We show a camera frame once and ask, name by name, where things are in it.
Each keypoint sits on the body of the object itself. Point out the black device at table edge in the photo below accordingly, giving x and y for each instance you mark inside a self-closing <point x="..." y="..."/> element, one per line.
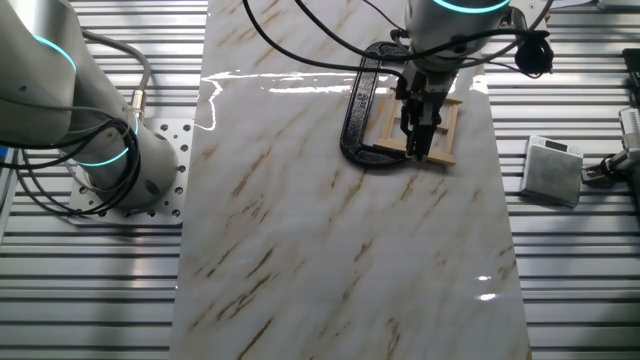
<point x="633" y="67"/>

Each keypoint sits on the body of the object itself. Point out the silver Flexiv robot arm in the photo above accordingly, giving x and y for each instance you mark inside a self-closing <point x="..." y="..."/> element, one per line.
<point x="40" y="75"/>

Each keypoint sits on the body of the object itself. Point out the wooden window frame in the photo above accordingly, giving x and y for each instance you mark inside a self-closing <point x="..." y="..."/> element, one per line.
<point x="400" y="149"/>

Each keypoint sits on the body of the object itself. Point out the silver digital scale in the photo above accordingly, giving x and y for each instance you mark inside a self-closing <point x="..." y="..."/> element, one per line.
<point x="550" y="172"/>

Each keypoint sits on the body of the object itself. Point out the perforated metal robot base plate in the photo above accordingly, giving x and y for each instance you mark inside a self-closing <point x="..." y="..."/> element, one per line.
<point x="172" y="170"/>

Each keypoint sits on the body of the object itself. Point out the silver ribbed camera on mount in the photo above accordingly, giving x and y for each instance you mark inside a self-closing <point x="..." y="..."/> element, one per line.
<point x="631" y="127"/>

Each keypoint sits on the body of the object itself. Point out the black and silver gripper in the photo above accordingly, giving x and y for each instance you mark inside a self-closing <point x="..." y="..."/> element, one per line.
<point x="432" y="92"/>

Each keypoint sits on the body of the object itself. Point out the silver flexible metal conduit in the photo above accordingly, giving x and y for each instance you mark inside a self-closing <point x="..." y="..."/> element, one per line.
<point x="357" y="115"/>

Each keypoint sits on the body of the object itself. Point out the marble pattern board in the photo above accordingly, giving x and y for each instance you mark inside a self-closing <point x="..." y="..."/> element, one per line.
<point x="320" y="240"/>

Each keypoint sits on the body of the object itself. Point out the wooden sliding window sash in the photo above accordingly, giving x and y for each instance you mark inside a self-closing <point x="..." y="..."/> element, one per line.
<point x="441" y="128"/>

